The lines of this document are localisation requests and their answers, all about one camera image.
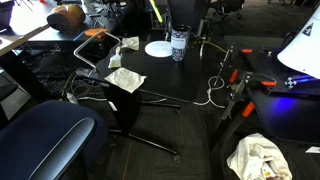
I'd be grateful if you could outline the orange-handled black bar clamp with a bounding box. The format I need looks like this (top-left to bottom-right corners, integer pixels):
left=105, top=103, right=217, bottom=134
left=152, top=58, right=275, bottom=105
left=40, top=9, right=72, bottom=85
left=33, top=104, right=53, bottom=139
left=219, top=71, right=278, bottom=121
left=213, top=45, right=254, bottom=88

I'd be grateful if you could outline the silver bent metal tube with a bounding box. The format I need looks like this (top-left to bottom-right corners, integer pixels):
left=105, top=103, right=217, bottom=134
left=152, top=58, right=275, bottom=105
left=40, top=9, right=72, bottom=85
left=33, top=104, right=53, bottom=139
left=73, top=30, right=123, bottom=73

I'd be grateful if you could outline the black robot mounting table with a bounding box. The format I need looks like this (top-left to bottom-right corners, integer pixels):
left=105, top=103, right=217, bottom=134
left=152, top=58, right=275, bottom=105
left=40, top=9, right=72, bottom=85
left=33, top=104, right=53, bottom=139
left=209, top=34, right=320, bottom=180

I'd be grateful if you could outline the black bin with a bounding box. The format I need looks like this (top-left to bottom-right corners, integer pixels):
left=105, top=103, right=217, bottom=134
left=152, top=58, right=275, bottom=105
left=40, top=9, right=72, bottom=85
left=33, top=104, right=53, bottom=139
left=0, top=0, right=16, bottom=30

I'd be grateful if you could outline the grey desk side panel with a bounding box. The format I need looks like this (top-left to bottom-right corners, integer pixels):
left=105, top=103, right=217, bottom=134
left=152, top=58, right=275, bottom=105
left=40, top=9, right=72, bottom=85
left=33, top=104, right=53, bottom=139
left=0, top=87, right=33, bottom=122

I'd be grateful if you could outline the black white speckled cup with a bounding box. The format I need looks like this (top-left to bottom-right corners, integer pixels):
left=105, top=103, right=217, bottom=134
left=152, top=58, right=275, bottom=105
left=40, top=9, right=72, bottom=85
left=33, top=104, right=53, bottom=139
left=170, top=24, right=192, bottom=63

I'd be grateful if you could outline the black table pedestal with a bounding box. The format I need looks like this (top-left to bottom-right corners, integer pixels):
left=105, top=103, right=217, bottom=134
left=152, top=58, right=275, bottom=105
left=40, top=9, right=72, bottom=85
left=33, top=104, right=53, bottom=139
left=105, top=81, right=184, bottom=163

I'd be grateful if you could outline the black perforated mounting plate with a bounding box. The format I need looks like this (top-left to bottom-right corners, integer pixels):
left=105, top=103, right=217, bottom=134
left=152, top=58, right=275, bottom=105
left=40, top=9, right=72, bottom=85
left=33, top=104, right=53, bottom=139
left=233, top=46, right=320, bottom=99

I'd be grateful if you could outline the white cloth bundle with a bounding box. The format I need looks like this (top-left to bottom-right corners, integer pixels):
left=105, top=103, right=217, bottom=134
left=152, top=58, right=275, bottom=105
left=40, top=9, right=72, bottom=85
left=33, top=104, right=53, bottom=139
left=226, top=132, right=294, bottom=180

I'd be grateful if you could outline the black rolling chair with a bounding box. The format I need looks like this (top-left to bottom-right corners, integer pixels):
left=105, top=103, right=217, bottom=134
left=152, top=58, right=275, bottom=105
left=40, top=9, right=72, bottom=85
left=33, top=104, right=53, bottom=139
left=213, top=0, right=247, bottom=27

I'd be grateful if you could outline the white looped cable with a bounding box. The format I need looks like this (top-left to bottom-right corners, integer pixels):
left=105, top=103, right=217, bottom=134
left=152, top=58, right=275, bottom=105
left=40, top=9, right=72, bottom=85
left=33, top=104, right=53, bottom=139
left=192, top=75, right=228, bottom=110

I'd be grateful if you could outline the blue mesh-back office chair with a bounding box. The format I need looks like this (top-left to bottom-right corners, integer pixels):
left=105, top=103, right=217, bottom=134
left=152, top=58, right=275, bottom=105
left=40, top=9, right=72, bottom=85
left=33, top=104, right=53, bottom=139
left=0, top=99, right=110, bottom=180

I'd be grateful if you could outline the black desk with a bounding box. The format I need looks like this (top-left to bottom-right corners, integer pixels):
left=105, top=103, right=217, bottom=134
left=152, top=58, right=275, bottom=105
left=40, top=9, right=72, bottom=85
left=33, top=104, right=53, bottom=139
left=26, top=0, right=141, bottom=46

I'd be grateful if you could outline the white power plug cable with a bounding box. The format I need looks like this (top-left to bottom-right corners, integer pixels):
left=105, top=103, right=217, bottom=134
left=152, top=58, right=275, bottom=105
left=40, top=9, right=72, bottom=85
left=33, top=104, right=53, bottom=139
left=65, top=91, right=111, bottom=106

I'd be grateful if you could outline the green marker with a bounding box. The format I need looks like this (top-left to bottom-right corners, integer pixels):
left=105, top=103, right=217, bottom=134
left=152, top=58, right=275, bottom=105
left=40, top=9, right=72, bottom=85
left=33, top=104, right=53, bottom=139
left=148, top=0, right=165, bottom=24

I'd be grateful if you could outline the white paper sheet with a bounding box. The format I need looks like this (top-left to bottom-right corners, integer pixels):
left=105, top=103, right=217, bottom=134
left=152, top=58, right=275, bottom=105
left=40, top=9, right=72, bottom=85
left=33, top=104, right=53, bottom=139
left=304, top=145, right=320, bottom=155

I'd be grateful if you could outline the light wooden desk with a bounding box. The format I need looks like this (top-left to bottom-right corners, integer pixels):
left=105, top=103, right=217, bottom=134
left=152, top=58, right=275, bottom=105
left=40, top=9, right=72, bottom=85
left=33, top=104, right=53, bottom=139
left=0, top=0, right=52, bottom=58

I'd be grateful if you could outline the grey cable bundle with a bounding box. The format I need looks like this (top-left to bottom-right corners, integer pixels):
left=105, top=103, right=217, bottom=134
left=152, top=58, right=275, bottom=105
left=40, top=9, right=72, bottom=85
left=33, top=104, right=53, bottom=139
left=59, top=70, right=112, bottom=102

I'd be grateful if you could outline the white round plate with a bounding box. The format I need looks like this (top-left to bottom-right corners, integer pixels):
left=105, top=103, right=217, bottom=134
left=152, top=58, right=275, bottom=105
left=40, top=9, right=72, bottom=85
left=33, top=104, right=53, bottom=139
left=144, top=40, right=174, bottom=59

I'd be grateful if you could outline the black padded chair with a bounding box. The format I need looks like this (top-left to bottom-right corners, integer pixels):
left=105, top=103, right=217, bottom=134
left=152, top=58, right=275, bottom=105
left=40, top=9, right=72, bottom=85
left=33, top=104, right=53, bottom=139
left=166, top=0, right=213, bottom=62

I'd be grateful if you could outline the yellow cable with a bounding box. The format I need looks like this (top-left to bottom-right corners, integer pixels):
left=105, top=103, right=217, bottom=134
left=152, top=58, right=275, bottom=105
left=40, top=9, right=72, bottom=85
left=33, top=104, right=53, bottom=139
left=194, top=39, right=230, bottom=56

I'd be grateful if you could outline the orange flat object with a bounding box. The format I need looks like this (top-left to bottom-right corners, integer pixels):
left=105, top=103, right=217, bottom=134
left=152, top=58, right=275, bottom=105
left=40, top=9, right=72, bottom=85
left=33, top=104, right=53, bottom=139
left=83, top=28, right=110, bottom=40

